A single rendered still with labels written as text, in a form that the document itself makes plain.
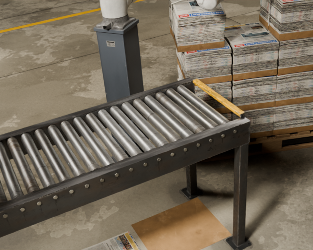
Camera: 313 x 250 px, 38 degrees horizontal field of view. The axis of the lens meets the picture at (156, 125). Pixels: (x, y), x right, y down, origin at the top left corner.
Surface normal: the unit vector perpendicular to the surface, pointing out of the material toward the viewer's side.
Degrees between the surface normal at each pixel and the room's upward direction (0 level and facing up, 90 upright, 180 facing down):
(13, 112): 0
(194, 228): 0
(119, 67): 90
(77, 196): 90
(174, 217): 0
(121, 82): 90
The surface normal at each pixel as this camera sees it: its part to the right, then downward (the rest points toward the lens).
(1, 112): -0.07, -0.84
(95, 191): 0.45, 0.45
